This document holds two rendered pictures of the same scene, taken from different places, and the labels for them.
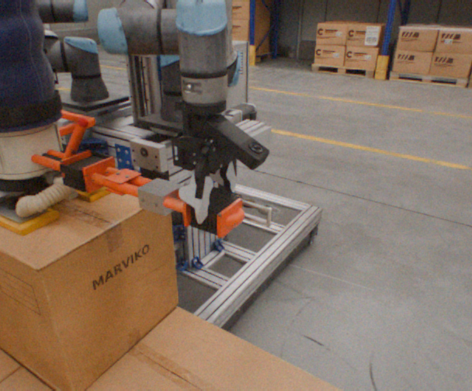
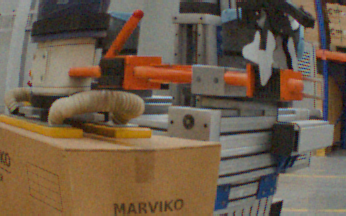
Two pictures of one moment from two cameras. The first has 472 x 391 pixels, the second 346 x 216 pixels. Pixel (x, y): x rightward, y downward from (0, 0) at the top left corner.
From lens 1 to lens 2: 0.60 m
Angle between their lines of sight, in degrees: 28
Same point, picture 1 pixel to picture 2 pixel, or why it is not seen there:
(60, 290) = (82, 188)
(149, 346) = not seen: outside the picture
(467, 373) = not seen: outside the picture
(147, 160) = (190, 133)
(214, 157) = (274, 17)
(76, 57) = (115, 28)
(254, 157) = (303, 14)
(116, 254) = (143, 189)
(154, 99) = not seen: hidden behind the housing
